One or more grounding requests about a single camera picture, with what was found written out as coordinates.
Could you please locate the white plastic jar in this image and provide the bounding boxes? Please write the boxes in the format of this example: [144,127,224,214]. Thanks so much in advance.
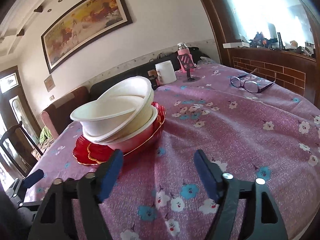
[155,61,177,85]

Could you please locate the white foam deep plate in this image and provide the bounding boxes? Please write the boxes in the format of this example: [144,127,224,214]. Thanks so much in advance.
[93,106,158,153]

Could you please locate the brown armchair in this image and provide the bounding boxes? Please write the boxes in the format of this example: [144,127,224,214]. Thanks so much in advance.
[41,86,89,139]

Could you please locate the dark wooden chair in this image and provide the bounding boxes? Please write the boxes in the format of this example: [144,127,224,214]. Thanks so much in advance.
[1,121,43,177]

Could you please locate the framed horse painting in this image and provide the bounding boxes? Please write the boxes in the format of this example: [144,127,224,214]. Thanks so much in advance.
[41,0,133,74]

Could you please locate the small white foam bowl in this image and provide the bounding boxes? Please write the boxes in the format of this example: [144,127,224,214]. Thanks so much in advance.
[70,95,143,137]

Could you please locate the black phone stand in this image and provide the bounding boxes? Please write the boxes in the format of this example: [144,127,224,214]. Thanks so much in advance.
[177,54,200,82]

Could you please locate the brick pattern wooden counter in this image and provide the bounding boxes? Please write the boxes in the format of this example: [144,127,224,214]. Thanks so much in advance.
[200,0,319,106]

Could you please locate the dark jar with red label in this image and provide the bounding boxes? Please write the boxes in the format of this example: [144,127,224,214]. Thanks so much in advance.
[148,69,159,90]

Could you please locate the pink sleeved thermos bottle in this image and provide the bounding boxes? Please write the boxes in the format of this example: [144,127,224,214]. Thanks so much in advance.
[177,42,195,73]

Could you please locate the cream plastic bowl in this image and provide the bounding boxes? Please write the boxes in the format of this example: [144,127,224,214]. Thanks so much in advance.
[98,76,154,137]

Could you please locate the red scalloped glass plate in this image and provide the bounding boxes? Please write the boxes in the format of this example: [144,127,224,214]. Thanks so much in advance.
[73,135,103,166]

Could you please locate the purple frame eyeglasses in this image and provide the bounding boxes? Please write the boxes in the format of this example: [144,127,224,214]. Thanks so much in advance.
[229,68,277,94]

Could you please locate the purple floral tablecloth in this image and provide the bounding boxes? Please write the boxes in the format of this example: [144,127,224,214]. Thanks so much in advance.
[23,62,320,240]

